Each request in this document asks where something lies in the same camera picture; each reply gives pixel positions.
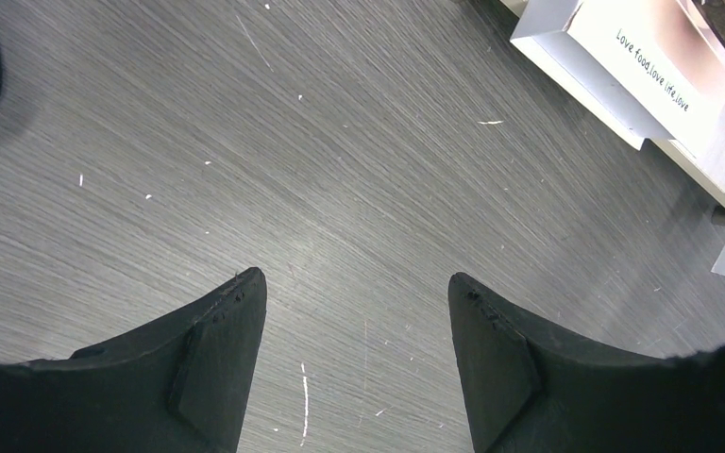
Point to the white coffee cover book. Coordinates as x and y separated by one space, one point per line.
656 69

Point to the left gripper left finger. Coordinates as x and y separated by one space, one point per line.
179 383

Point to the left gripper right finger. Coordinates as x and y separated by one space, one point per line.
531 385

